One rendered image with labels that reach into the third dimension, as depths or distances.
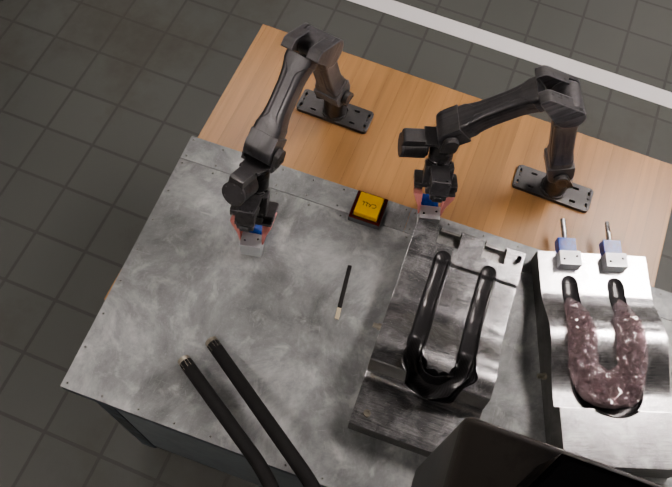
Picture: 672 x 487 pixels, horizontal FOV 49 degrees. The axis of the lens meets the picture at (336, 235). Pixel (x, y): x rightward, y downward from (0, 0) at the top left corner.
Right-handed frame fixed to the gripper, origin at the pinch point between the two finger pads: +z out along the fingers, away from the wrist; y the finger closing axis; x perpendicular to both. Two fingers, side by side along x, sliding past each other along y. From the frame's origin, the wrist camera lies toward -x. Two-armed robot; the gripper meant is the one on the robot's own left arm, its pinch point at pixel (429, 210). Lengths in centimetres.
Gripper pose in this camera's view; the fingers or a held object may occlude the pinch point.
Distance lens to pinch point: 181.1
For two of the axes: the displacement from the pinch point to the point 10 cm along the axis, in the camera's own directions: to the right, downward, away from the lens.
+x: 0.7, -5.7, 8.2
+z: -0.9, 8.1, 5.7
